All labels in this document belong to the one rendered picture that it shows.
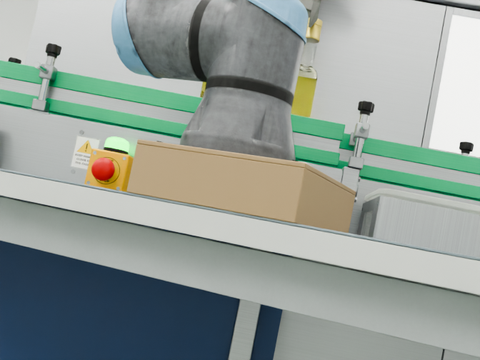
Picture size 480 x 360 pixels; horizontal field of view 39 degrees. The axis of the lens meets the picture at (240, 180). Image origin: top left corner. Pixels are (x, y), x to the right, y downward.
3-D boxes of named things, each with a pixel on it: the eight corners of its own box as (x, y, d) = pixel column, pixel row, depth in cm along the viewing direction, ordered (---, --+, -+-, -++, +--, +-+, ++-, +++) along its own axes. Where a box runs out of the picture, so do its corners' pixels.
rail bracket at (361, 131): (356, 175, 136) (367, 114, 137) (366, 166, 119) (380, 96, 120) (341, 172, 136) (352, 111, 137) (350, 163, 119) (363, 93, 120)
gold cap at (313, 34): (318, 44, 144) (322, 24, 144) (319, 39, 141) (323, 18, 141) (302, 41, 144) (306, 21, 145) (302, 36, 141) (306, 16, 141)
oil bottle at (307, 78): (299, 171, 143) (318, 72, 145) (300, 168, 137) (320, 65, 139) (273, 166, 143) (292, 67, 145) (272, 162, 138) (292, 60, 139)
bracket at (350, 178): (351, 210, 133) (357, 174, 134) (356, 207, 124) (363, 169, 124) (333, 206, 133) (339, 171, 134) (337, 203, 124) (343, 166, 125)
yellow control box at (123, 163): (129, 198, 126) (138, 159, 127) (120, 196, 119) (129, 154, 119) (93, 191, 127) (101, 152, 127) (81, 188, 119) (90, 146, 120)
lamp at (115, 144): (130, 157, 126) (133, 141, 126) (124, 154, 121) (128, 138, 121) (106, 153, 126) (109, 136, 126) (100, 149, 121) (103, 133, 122)
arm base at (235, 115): (278, 163, 79) (295, 80, 80) (160, 143, 84) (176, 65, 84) (302, 180, 94) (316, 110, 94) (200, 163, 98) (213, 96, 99)
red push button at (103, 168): (120, 161, 120) (116, 159, 117) (115, 183, 120) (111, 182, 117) (98, 157, 121) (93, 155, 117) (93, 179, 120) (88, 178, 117)
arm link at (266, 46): (278, 81, 82) (299, -28, 83) (179, 71, 87) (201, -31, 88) (306, 106, 93) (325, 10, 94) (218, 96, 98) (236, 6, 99)
